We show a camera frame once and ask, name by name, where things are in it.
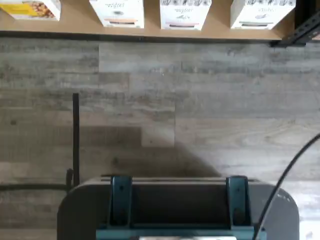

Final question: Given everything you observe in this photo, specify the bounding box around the black perforated shelf post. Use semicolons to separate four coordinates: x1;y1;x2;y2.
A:
269;0;320;49

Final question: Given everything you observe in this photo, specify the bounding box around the wooden shelf board with boxes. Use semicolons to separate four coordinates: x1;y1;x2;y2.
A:
0;0;282;41

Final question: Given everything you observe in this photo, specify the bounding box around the white box orange strip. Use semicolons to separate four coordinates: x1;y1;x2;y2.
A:
89;0;145;29

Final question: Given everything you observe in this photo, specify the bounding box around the black thin rod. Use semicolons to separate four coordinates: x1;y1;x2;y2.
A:
65;92;81;195

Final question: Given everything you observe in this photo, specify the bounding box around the black metal shelf beam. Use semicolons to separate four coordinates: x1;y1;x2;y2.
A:
0;29;276;43

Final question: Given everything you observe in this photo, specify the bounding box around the white box pink strip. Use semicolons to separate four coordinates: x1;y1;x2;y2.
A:
159;0;213;31

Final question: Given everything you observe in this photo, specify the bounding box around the black camera cable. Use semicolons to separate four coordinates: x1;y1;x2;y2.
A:
254;133;320;240

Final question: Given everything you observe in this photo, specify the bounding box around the yellow purely elizabeth box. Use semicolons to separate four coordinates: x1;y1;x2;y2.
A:
0;0;62;22

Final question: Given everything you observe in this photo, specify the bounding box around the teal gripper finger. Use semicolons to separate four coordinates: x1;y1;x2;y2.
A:
109;175;134;227
225;175;251;227

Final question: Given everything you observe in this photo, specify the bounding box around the white box green strip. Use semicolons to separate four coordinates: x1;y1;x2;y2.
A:
229;0;298;31

